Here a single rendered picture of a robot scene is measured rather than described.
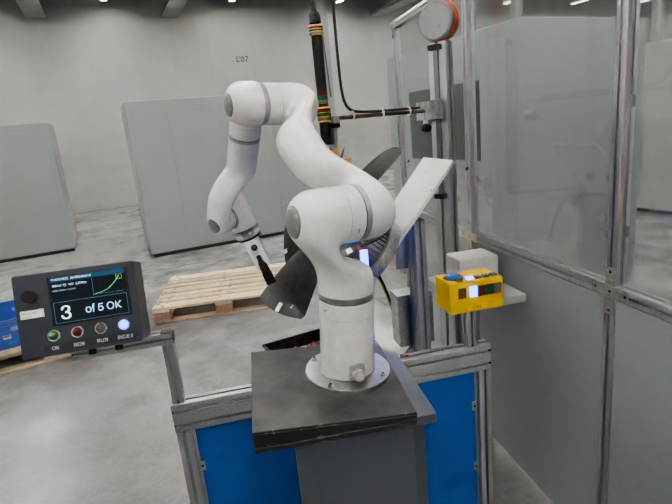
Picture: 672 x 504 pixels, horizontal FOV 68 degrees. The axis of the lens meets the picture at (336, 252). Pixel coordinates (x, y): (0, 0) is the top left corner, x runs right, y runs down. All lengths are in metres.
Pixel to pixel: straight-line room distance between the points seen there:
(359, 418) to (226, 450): 0.57
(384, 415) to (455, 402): 0.60
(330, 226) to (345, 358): 0.30
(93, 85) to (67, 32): 1.22
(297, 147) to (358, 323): 0.40
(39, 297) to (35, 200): 7.41
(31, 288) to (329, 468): 0.77
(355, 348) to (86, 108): 12.92
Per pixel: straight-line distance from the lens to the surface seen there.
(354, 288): 1.02
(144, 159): 7.08
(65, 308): 1.30
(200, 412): 1.41
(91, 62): 13.86
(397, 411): 1.04
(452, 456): 1.69
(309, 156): 1.08
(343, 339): 1.06
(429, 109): 2.08
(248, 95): 1.22
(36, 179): 8.67
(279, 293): 1.72
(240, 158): 1.46
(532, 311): 2.00
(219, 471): 1.53
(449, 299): 1.40
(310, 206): 0.94
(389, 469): 1.14
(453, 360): 1.51
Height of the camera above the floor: 1.52
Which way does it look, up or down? 14 degrees down
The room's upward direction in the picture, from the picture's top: 5 degrees counter-clockwise
